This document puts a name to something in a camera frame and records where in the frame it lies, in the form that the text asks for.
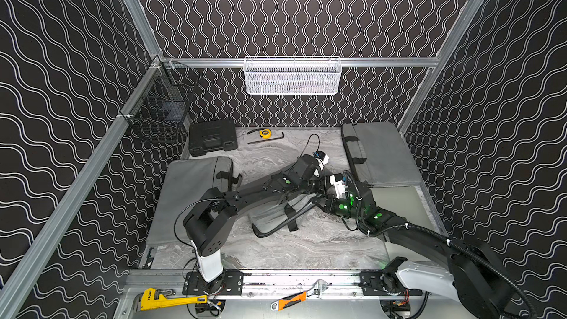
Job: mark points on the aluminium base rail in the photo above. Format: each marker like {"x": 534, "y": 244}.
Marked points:
{"x": 273, "y": 284}

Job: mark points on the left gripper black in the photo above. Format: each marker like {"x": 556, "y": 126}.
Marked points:
{"x": 320, "y": 182}

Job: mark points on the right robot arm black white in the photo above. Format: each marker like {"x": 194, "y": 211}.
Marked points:
{"x": 479, "y": 280}

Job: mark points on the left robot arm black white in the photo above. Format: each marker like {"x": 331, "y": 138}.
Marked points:
{"x": 211, "y": 219}

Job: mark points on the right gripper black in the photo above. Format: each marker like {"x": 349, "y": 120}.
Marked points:
{"x": 322, "y": 201}

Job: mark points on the yellow pipe wrench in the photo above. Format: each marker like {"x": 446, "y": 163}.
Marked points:
{"x": 154, "y": 299}

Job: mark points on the black plastic tool case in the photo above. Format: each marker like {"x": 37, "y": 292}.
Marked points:
{"x": 212, "y": 136}

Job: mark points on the orange adjustable wrench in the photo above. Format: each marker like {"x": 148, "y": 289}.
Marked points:
{"x": 316, "y": 290}

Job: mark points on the black wire basket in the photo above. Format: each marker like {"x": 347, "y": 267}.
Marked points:
{"x": 161, "y": 115}

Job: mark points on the white wire mesh basket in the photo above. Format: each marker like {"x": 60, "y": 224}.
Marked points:
{"x": 287, "y": 75}

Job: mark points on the yellow tape measure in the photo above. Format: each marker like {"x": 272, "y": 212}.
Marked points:
{"x": 265, "y": 133}

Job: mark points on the black hex key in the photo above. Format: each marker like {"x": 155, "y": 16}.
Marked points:
{"x": 282, "y": 136}

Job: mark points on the silver laptop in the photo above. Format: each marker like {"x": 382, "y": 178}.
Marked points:
{"x": 409, "y": 202}

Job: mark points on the grey zippered laptop bag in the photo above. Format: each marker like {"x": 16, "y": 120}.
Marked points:
{"x": 377, "y": 155}

